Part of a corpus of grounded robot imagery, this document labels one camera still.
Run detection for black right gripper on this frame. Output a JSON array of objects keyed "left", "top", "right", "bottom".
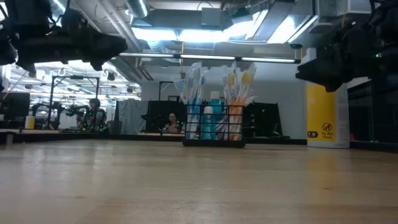
[{"left": 295, "top": 20, "right": 385, "bottom": 93}]

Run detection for black monitor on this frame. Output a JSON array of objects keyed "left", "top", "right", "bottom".
[{"left": 0, "top": 92, "right": 31, "bottom": 121}]

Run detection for teal mouthwash bottle white cap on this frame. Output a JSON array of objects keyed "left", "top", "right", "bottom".
[
  {"left": 200, "top": 106, "right": 217, "bottom": 140},
  {"left": 208, "top": 91, "right": 224, "bottom": 125}
]

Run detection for person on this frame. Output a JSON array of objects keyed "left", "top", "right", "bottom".
[
  {"left": 77, "top": 98, "right": 108, "bottom": 133},
  {"left": 163, "top": 112, "right": 184, "bottom": 134}
]

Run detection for round silver ceiling duct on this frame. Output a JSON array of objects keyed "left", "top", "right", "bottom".
[{"left": 126, "top": 0, "right": 150, "bottom": 18}]

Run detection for purple toothbrush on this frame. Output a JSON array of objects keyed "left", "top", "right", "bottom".
[{"left": 216, "top": 116, "right": 230, "bottom": 140}]

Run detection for black partition panel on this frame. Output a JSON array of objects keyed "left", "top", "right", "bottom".
[
  {"left": 146, "top": 100, "right": 187, "bottom": 134},
  {"left": 242, "top": 102, "right": 284, "bottom": 139}
]

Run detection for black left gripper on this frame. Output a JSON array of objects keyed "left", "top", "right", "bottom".
[{"left": 15, "top": 29, "right": 129, "bottom": 78}]

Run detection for black wire caddy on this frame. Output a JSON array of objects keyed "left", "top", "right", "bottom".
[{"left": 182, "top": 104, "right": 246, "bottom": 149}]

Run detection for blue toothbrush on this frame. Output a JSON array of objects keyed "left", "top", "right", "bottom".
[
  {"left": 171, "top": 74, "right": 191, "bottom": 139},
  {"left": 185, "top": 62, "right": 201, "bottom": 139},
  {"left": 196, "top": 67, "right": 208, "bottom": 108}
]

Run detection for long ceiling tube light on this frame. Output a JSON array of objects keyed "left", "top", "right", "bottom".
[{"left": 119, "top": 52, "right": 299, "bottom": 65}]

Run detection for dark glass cabinet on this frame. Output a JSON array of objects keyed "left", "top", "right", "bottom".
[{"left": 347, "top": 79, "right": 398, "bottom": 147}]

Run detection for small yellow canister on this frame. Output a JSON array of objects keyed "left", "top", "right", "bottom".
[{"left": 24, "top": 115, "right": 36, "bottom": 130}]

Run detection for black gantry frame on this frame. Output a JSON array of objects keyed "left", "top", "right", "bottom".
[{"left": 48, "top": 75, "right": 100, "bottom": 130}]

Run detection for orange toothbrush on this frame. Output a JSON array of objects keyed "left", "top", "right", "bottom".
[
  {"left": 221, "top": 63, "right": 239, "bottom": 140},
  {"left": 234, "top": 63, "right": 258, "bottom": 140}
]

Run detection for grey curtain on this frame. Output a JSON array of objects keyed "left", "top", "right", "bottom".
[{"left": 118, "top": 99, "right": 149, "bottom": 135}]

